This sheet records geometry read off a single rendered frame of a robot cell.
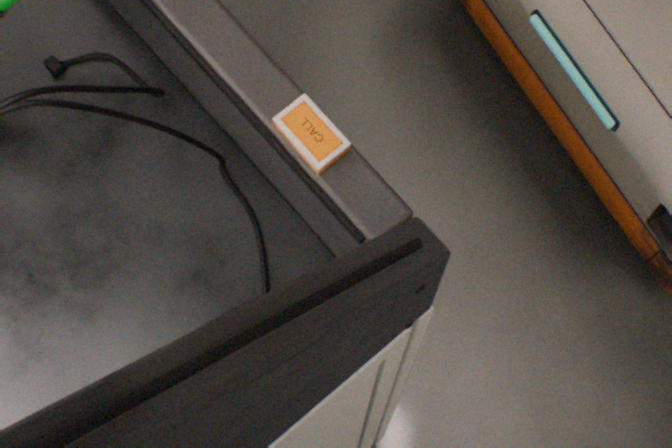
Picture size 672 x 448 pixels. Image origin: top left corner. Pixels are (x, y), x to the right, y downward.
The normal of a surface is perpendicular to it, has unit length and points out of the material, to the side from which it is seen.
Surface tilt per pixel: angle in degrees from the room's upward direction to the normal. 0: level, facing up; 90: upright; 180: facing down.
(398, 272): 43
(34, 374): 0
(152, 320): 0
